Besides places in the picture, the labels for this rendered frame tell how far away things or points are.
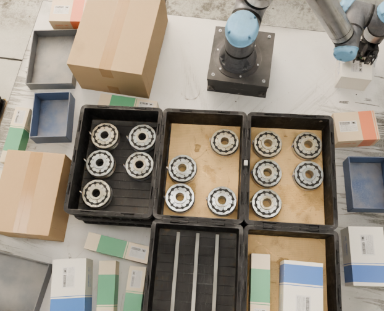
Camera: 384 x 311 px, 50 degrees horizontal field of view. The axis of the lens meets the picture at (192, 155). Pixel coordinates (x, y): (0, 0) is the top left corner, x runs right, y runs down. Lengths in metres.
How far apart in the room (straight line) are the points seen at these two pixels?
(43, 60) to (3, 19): 1.23
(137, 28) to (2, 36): 1.54
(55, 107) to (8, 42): 1.26
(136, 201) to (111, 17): 0.75
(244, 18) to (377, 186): 0.81
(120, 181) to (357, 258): 0.88
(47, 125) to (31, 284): 0.63
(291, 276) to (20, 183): 0.99
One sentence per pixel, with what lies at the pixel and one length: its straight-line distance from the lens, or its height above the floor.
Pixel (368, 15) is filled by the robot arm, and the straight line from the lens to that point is 1.57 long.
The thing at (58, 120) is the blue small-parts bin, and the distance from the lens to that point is 1.82.
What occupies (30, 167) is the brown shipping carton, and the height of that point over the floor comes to 0.86.
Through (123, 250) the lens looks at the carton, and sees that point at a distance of 1.54.
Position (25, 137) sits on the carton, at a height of 0.73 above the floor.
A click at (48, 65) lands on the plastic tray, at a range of 1.96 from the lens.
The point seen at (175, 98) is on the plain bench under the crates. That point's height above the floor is 0.70.
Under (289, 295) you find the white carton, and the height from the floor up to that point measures 0.92.
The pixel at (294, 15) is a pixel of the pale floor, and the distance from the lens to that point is 2.90.
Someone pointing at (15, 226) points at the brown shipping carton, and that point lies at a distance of 1.57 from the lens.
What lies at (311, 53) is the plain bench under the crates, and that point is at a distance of 1.91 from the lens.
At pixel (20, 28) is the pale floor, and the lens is 3.08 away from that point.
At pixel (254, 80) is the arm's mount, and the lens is 1.68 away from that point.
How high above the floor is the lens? 2.26
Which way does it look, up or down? 71 degrees down
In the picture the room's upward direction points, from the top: 7 degrees counter-clockwise
